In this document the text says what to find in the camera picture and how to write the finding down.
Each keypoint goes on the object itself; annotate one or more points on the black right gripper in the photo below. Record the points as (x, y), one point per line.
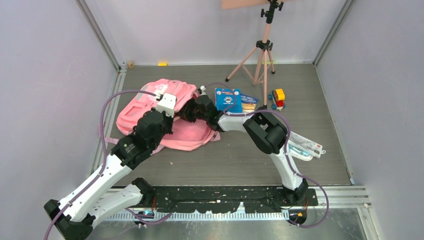
(185, 113)

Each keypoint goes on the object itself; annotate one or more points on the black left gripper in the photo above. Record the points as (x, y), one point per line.
(168, 115)

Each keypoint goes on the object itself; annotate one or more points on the thick worn paperback book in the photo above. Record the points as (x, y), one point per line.
(224, 98)

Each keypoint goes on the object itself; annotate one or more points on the pink student backpack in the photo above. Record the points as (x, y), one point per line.
(187, 136)

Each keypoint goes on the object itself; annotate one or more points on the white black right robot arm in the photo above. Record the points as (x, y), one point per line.
(268, 133)

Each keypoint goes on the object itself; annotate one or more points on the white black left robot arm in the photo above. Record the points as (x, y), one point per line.
(77, 214)

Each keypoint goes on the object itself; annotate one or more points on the small yellow block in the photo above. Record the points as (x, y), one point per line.
(162, 64)

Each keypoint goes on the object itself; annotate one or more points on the small wooden block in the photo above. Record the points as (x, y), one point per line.
(130, 64)

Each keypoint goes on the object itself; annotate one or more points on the colourful toy block train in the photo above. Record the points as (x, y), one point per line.
(277, 97)

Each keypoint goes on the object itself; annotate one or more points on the pink tripod stand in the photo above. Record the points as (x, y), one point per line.
(264, 46)

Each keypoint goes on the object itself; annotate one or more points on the light blue round object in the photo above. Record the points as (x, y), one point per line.
(299, 153)

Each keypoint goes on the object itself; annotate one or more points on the clear geometry ruler set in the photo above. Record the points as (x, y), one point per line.
(315, 149)

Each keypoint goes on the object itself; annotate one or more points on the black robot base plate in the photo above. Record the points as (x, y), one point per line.
(225, 199)

